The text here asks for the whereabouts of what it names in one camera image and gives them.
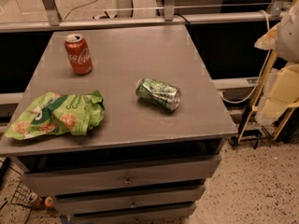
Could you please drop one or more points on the wire basket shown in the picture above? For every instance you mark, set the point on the wire basket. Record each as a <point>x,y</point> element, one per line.
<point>20,196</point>

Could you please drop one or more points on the red Coca-Cola can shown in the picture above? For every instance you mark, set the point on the red Coca-Cola can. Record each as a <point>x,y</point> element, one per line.
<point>78,54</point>

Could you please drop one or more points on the small can in basket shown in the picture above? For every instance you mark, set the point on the small can in basket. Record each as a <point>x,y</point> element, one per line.
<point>34,199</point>

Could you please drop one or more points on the top grey drawer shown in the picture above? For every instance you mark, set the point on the top grey drawer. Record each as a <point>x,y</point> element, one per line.
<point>130,174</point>

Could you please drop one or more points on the green soda can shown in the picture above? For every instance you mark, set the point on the green soda can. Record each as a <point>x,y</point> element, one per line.
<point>158,93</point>

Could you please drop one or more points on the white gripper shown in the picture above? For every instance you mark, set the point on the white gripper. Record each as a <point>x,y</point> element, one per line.
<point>290,36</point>

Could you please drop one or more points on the bottom grey drawer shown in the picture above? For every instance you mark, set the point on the bottom grey drawer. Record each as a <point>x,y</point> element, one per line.
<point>135,216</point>

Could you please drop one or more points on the grey drawer cabinet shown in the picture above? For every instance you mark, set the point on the grey drawer cabinet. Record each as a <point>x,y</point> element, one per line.
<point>132,130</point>

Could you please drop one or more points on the middle grey drawer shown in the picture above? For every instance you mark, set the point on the middle grey drawer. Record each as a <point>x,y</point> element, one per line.
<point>129,199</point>

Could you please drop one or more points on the grey drawer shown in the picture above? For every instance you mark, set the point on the grey drawer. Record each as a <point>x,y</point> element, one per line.
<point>135,216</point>
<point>130,174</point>
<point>129,199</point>

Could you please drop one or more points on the metal railing frame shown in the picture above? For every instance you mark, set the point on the metal railing frame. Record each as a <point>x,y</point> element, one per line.
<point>65,15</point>

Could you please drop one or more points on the green snack bag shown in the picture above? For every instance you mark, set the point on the green snack bag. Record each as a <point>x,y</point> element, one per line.
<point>56,114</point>

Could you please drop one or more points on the yellow folding stand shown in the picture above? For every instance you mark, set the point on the yellow folding stand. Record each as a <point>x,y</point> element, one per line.
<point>274,99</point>

